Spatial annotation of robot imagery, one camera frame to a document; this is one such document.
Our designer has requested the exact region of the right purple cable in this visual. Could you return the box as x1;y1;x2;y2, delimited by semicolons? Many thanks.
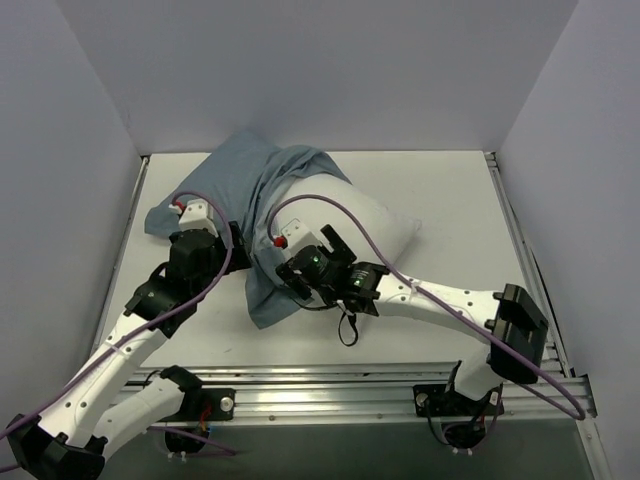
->
267;193;586;446

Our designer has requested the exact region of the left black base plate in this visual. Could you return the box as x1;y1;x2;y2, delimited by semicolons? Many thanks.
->
160;388;236;422

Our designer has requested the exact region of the blue-grey pillowcase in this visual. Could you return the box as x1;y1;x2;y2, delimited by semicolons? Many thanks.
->
174;131;349;329

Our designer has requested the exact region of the white pillow insert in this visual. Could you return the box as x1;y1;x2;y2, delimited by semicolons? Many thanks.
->
253;174;421;286

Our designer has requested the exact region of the black short cable loop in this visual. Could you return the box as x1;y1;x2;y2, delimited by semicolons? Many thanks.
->
299;299;364;347

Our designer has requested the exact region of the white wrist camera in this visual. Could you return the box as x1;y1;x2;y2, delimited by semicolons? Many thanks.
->
169;199;218;235
273;218;321;259

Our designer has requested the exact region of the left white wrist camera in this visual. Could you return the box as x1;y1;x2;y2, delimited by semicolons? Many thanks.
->
169;199;218;235

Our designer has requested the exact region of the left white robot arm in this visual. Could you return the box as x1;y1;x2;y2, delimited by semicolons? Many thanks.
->
7;223;250;479

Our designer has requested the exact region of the purple cable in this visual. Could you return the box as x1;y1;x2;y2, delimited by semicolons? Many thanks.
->
267;193;586;446
0;190;239;457

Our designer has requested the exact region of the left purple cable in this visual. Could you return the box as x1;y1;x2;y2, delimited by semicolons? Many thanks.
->
0;190;239;457

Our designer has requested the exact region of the aluminium mounting rail frame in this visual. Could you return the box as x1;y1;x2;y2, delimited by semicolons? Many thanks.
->
103;152;611;479

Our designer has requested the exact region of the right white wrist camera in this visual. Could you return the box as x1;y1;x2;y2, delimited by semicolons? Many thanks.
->
273;218;321;259

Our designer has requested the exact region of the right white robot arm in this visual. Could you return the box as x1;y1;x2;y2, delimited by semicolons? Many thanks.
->
273;225;548;413

